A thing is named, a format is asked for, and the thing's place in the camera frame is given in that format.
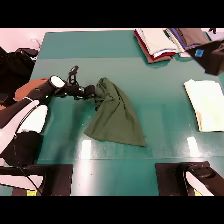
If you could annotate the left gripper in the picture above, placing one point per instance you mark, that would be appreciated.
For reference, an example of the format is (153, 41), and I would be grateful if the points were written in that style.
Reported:
(88, 91)

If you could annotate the dark green T-shirt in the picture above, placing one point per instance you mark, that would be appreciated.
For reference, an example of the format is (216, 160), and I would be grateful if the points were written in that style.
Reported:
(115, 116)

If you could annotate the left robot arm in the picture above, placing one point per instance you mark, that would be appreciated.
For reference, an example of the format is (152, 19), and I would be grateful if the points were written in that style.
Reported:
(23, 116)

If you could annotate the orange garment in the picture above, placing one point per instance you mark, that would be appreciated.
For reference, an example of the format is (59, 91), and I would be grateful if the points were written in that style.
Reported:
(29, 88)

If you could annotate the white garment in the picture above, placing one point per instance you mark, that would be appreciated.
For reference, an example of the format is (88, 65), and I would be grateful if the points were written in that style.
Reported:
(157, 41)

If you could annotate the purple garment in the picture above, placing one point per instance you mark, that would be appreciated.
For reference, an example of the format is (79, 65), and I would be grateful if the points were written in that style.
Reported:
(178, 40)

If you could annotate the grey-brown garment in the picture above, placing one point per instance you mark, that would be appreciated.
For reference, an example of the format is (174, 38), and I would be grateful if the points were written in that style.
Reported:
(192, 35)

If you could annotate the cream garment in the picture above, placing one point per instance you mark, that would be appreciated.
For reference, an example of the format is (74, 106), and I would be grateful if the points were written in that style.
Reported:
(208, 105)

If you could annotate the black garment with blue label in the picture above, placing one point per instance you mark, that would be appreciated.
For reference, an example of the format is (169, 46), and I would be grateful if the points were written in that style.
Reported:
(210, 57)

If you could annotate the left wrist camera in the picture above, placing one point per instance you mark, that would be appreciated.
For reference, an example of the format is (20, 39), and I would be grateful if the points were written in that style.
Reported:
(73, 75)

